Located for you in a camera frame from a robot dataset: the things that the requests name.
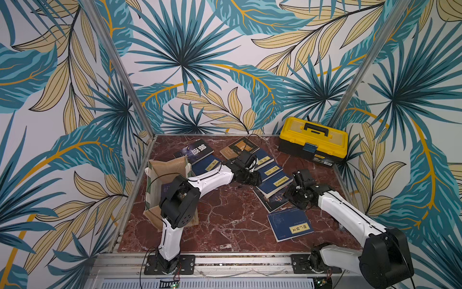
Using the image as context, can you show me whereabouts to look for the blue book stack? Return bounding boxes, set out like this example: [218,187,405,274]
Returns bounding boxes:
[257,171,293,199]
[254,148,274,171]
[257,162,282,182]

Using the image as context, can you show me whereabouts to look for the green burlap Christmas bag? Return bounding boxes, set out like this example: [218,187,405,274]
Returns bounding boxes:
[143,156,193,232]

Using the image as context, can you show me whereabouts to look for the dark Guiguzi book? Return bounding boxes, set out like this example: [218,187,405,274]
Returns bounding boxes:
[253,187,288,213]
[160,183,172,201]

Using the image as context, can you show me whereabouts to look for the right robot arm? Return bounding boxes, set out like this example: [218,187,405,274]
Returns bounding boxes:
[284,169,415,289]

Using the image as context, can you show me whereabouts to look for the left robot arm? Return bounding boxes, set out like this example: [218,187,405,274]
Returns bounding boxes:
[156,151,262,272]

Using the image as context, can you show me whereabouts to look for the brown cover book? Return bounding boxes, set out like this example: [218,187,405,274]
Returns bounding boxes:
[220,137,259,160]

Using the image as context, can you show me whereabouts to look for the blue book top stack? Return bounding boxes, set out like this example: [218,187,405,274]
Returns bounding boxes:
[254,148,274,171]

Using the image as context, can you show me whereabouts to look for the dark wolf cover book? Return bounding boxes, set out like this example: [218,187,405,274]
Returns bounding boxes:
[173,139,214,165]

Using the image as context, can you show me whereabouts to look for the yellow black toolbox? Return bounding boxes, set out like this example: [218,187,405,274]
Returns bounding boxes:
[279,117,348,167]

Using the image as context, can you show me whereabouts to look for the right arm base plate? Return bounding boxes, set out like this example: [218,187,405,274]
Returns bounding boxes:
[290,253,342,274]

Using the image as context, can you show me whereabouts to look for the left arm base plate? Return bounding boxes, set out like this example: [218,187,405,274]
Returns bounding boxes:
[143,254,196,275]

